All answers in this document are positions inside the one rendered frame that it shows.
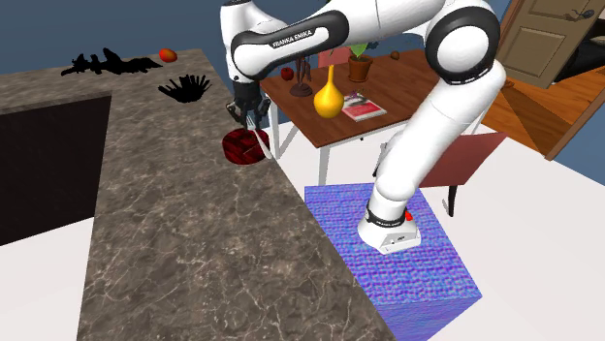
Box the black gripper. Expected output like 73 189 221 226
225 82 272 131

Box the white fork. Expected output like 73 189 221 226
245 127 274 161

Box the dark red bowl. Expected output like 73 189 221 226
221 128 271 167

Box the black spiky object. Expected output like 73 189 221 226
157 74 213 104

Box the black jagged figure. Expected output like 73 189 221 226
60 46 164 78

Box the brown table with white legs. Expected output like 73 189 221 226
258 42 474 187

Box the red chair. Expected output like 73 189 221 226
417 131 508 219

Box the blue patterned robot stand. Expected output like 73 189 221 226
303 182 484 341

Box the tan panelled door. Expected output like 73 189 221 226
494 0 605 91

